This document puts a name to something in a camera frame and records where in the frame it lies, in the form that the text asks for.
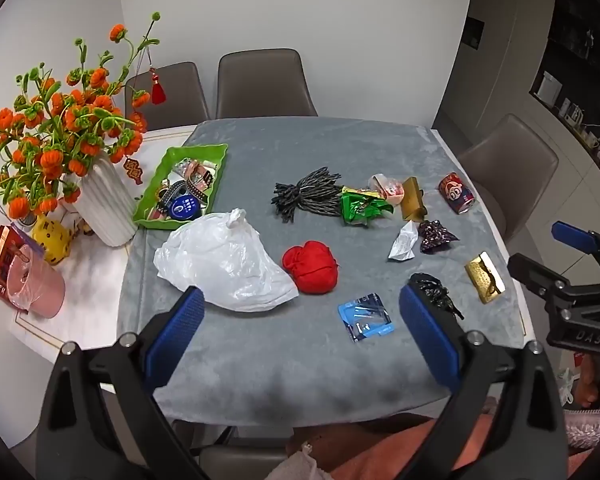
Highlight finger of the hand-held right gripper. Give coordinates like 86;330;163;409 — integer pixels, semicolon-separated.
507;252;600;311
551;220;600;287

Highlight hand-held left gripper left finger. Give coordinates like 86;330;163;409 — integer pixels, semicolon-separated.
35;285;206;480

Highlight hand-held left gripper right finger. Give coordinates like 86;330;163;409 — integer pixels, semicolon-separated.
399;280;568;480

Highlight red cartoon can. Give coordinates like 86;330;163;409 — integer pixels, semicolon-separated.
438;172;476;215

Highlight instant cup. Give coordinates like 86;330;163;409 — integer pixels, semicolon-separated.
369;173;406;207

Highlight black string bundle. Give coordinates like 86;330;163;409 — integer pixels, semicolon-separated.
271;166;345;223

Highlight person's right hand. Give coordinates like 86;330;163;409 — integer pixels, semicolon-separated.
577;354;600;409

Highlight black crumpled plastic bag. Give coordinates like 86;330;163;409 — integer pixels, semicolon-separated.
409;272;465;322

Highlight gold foil box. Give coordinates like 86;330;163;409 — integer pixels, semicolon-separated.
400;176;426;222
464;251;506;305

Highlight blue clear packet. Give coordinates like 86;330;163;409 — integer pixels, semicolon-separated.
337;293;396;343

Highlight white plastic bag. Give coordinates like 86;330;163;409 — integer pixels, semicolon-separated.
153;208;300;312

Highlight white paper wrapper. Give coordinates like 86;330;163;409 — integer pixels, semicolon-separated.
387;220;421;262

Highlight dark purple wrapper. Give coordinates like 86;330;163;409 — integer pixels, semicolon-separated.
416;219;460;255

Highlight taupe leather chair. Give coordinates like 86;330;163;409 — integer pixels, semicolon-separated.
125;61;211;131
455;113;560;243
216;49;318;120

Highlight person's brown pants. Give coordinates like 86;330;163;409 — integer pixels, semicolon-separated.
287;400;496;480

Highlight blue round tin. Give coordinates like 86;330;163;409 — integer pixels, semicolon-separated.
169;195;201;221

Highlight red cloth bundle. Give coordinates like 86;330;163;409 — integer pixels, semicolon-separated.
281;241;340;294

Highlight white ribbed vase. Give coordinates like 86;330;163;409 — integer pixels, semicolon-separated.
62;152;140;248

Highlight pink cup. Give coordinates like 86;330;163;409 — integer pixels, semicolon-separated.
6;244;66;319

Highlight green snack wrapper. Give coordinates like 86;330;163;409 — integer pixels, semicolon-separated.
340;186;395;227

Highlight yellow toy figure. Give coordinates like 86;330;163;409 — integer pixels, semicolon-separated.
31;214;76;266

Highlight red gold knot ornament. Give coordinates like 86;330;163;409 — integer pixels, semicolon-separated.
123;157;146;186

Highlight green tray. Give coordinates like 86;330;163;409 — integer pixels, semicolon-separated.
132;143;229;231

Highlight dark display cabinet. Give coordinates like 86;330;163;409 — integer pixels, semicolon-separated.
529;0;600;161

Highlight grey velvet table cloth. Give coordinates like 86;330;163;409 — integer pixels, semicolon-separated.
116;119;527;428

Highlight red tassel ornament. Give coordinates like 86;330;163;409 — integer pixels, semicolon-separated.
149;67;168;107

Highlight orange knitted flower bouquet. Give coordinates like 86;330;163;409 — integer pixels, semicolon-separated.
0;10;162;222

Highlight black patterned strap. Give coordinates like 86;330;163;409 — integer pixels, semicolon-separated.
156;177;216;210

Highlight dark wall panel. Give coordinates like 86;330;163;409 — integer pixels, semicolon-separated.
465;16;485;51

